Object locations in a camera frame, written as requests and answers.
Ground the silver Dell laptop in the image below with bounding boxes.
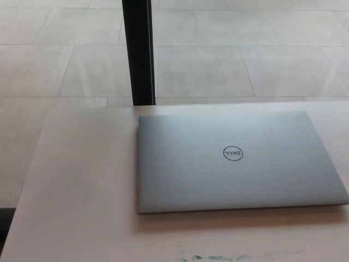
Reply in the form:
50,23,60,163
136,110,349,216

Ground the black vertical post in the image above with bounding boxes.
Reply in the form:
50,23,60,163
122,0,158,106

